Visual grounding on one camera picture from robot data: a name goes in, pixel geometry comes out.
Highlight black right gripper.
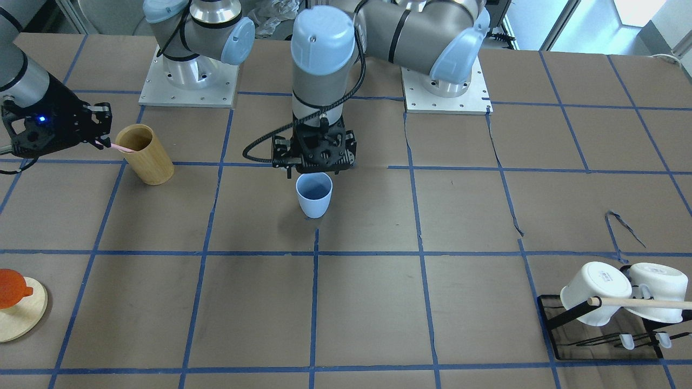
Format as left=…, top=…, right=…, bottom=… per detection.
left=2, top=81, right=113, bottom=158

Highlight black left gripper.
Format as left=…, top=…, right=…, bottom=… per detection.
left=272, top=120, right=357, bottom=174

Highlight pink chopstick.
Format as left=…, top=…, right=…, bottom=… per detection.
left=96, top=139, right=137, bottom=153

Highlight light blue plastic cup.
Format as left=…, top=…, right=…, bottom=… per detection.
left=296, top=172, right=333, bottom=219

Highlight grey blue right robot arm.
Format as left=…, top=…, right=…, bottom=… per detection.
left=2, top=1, right=255, bottom=160

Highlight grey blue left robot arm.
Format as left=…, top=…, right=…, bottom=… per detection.
left=267, top=1, right=491, bottom=174

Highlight bamboo wooden cup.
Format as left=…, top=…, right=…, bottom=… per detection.
left=115, top=124, right=175, bottom=186

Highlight orange cup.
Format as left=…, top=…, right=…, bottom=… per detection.
left=1, top=269, right=33, bottom=310

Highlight round wooden coaster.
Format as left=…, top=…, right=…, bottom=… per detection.
left=1, top=277, right=49, bottom=343

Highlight white mug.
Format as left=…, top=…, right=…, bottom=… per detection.
left=560, top=261, right=632, bottom=310
left=625, top=263, right=689, bottom=324

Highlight wooden rack dowel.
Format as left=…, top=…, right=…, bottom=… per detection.
left=585, top=296, right=691, bottom=310

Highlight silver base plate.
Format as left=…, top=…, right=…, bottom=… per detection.
left=138, top=47, right=239, bottom=109

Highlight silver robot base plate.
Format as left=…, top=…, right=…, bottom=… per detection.
left=401, top=57, right=494, bottom=115

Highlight black wire mug rack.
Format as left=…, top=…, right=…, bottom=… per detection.
left=537, top=264, right=690, bottom=360

